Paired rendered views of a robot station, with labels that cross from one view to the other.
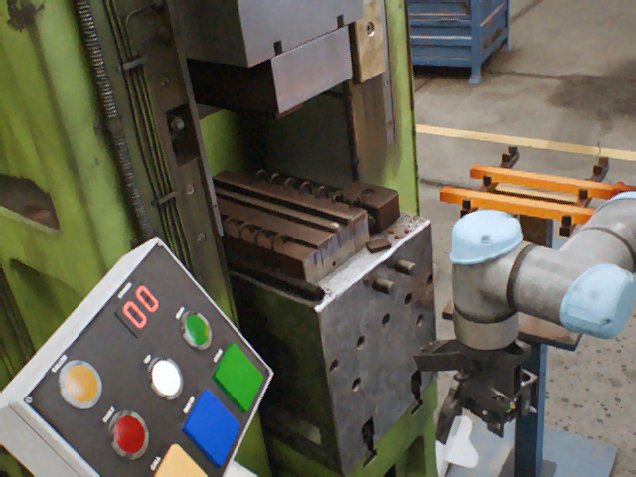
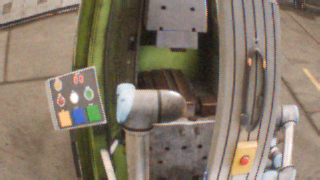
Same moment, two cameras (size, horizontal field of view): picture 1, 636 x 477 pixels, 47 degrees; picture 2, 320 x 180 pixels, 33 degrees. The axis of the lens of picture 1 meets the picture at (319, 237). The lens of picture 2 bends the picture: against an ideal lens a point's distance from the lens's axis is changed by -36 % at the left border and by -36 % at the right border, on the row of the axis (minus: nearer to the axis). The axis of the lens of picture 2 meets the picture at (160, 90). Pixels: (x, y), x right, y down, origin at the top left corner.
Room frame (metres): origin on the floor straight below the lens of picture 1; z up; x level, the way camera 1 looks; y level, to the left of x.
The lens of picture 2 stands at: (-1.65, -2.11, 2.58)
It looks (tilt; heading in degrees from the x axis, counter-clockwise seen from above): 23 degrees down; 37
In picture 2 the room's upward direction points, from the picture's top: 3 degrees clockwise
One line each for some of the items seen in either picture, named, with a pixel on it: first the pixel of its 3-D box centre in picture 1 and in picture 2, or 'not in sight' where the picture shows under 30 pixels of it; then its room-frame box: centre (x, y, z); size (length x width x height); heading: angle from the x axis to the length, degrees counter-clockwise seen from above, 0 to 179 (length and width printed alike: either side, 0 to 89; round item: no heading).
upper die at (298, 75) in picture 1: (231, 56); (170, 26); (1.38, 0.12, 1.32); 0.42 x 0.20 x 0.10; 46
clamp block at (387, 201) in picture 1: (368, 206); (207, 105); (1.40, -0.11, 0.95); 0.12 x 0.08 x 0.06; 46
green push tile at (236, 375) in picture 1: (237, 378); (92, 113); (0.82, 0.15, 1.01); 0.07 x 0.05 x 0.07; 161
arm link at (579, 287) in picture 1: (578, 284); not in sight; (0.63, -0.27, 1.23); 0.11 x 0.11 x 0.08; 45
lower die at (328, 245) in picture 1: (260, 222); (167, 91); (1.38, 0.12, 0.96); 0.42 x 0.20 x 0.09; 46
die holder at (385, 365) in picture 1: (291, 307); (175, 137); (1.42, 0.09, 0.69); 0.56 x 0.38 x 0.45; 46
